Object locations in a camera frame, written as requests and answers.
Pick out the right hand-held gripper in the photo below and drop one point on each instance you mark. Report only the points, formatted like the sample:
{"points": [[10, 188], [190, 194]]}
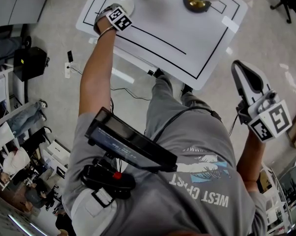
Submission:
{"points": [[273, 122]]}

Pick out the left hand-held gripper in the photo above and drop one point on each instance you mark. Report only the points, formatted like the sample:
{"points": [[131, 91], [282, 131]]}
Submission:
{"points": [[119, 18]]}

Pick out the person's left forearm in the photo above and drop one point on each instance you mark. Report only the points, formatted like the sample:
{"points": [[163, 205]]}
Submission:
{"points": [[96, 70]]}

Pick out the person's right forearm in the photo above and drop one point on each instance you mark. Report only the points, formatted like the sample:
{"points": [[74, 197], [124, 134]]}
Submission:
{"points": [[252, 161]]}

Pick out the white black-lined table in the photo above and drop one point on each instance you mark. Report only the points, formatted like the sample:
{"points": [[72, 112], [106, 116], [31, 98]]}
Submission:
{"points": [[167, 28]]}

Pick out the black phone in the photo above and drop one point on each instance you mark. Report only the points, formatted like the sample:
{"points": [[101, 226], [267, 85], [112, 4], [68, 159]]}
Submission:
{"points": [[70, 56]]}

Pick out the black shoe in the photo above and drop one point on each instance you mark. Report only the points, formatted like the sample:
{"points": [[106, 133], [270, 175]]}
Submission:
{"points": [[187, 88], [160, 74]]}

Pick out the white power strip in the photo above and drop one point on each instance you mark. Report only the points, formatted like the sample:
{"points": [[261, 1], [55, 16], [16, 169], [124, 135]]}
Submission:
{"points": [[67, 70]]}

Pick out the grey trousers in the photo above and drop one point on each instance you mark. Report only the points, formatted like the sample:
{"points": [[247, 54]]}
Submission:
{"points": [[167, 102]]}

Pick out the white two-door refrigerator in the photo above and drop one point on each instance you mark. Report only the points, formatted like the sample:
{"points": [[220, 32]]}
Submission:
{"points": [[20, 8]]}

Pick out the black box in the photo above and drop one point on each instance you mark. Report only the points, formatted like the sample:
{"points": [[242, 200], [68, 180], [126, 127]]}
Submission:
{"points": [[30, 63]]}

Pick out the grey backpack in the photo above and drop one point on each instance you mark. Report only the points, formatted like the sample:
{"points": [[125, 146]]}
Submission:
{"points": [[5, 50]]}

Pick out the white open shelf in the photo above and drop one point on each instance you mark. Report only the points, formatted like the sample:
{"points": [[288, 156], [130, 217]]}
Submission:
{"points": [[283, 200]]}

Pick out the black chest monitor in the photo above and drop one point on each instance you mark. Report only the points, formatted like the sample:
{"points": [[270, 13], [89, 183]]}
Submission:
{"points": [[130, 144]]}

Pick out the white shelf unit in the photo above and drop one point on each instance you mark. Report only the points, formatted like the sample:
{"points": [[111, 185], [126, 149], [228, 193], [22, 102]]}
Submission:
{"points": [[5, 95]]}

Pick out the grey printed t-shirt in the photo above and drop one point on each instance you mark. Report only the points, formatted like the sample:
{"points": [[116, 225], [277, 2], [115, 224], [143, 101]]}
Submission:
{"points": [[162, 205]]}

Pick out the white drawer cabinet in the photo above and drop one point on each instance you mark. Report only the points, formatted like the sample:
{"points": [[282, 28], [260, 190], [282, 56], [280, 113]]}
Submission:
{"points": [[55, 156]]}

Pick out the white waist pouch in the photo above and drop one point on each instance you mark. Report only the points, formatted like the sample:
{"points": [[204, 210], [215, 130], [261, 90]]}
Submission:
{"points": [[89, 205]]}

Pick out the black mount with red button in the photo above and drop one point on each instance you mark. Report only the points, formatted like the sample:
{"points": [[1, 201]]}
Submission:
{"points": [[106, 178]]}

